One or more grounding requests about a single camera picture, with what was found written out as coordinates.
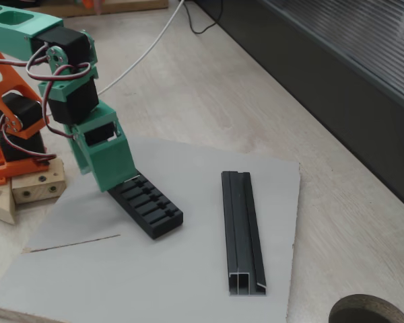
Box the black slotted holder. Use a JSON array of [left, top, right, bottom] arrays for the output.
[[107, 170, 184, 240]]

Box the wooden bar with screw holes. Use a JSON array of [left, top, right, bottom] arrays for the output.
[[11, 157, 67, 205]]

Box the grey board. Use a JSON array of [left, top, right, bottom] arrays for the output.
[[0, 134, 302, 323]]

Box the dark aluminium profile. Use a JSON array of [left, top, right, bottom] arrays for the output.
[[221, 170, 269, 297]]

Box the white cable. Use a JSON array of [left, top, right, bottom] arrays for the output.
[[98, 0, 186, 96]]

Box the black cable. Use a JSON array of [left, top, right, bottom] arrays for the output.
[[182, 0, 224, 35]]

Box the round cable hole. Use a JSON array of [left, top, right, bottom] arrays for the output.
[[328, 293, 404, 323]]

